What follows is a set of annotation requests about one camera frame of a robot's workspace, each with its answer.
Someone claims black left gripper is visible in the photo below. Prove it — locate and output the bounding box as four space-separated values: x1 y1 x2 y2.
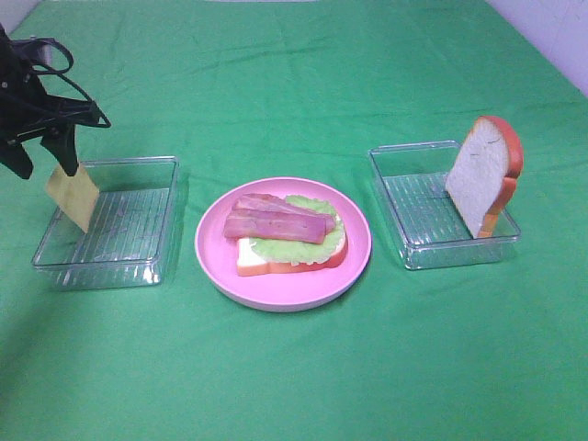
0 31 111 179

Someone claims yellow cheese slice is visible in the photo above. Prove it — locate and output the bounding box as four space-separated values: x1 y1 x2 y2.
45 164 99 233

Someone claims bacon strip front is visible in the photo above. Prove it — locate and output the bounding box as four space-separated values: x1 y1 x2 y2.
223 209 335 243

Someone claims toast bread slice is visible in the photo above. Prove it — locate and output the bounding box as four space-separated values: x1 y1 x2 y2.
445 116 524 239
236 237 347 277

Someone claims green tablecloth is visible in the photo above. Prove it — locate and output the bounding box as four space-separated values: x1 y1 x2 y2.
1 1 587 440

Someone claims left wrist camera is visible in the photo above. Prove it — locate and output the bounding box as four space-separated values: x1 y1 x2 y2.
10 37 74 75

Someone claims pink round plate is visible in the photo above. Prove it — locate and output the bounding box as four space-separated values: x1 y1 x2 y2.
194 176 372 312

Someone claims green lettuce leaf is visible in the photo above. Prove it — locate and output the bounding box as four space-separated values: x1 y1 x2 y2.
249 195 347 266

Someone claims clear left plastic container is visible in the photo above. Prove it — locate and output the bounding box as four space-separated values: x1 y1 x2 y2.
32 156 179 290

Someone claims bacon strip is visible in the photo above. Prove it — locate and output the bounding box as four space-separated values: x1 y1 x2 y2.
232 193 335 232
223 209 335 243

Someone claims clear plastic container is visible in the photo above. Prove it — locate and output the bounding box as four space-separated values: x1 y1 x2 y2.
32 156 179 290
368 140 521 270

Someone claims clear right plastic container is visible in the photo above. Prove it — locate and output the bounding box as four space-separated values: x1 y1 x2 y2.
368 140 521 270

